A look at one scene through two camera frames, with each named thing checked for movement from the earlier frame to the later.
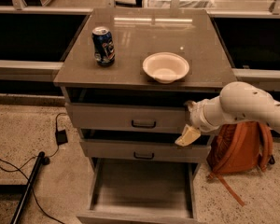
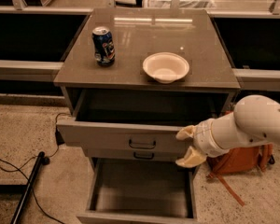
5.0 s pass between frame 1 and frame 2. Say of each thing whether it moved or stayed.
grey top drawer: moved
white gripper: moved
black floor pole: stayed
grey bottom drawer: stayed
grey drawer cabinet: stayed
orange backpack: stayed
